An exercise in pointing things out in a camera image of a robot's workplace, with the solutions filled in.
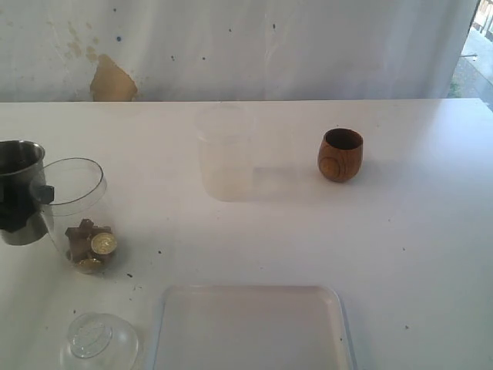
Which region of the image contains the stainless steel cup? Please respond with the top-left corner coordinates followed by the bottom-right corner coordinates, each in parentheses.
top-left (1, 140), bottom-right (47, 246)

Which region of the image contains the clear plastic jar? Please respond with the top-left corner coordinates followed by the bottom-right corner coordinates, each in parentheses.
top-left (30, 157), bottom-right (118, 274)

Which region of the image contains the gold coin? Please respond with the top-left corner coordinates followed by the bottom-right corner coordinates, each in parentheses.
top-left (76, 258), bottom-right (103, 274)
top-left (91, 233), bottom-right (117, 255)

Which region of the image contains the clear dome lid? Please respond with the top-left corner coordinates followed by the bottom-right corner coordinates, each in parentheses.
top-left (60, 312), bottom-right (141, 369)

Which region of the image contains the brown wooden cup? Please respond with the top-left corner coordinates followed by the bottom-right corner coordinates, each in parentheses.
top-left (317, 127), bottom-right (364, 183)

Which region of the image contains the translucent plastic container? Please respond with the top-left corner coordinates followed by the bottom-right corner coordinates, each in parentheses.
top-left (195, 102), bottom-right (254, 201)

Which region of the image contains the white plastic tray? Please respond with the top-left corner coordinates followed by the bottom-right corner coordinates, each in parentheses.
top-left (143, 285), bottom-right (355, 369)

